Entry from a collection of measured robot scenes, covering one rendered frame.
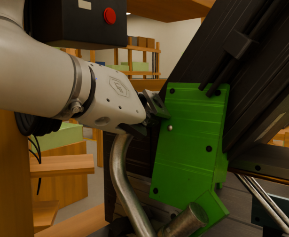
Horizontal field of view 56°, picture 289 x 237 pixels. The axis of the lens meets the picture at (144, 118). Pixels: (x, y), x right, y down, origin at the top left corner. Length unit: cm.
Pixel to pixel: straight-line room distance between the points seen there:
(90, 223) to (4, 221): 26
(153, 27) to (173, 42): 117
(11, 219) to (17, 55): 43
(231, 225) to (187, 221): 39
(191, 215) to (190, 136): 13
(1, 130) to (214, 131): 40
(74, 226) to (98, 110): 52
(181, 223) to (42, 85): 27
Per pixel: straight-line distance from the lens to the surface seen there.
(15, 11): 39
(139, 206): 49
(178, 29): 1098
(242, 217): 85
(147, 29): 1177
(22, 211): 67
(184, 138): 46
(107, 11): 62
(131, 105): 39
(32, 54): 31
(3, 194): 64
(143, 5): 91
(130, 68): 648
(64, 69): 32
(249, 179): 60
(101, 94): 36
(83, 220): 85
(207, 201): 44
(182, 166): 46
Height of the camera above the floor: 128
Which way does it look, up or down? 9 degrees down
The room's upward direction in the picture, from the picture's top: straight up
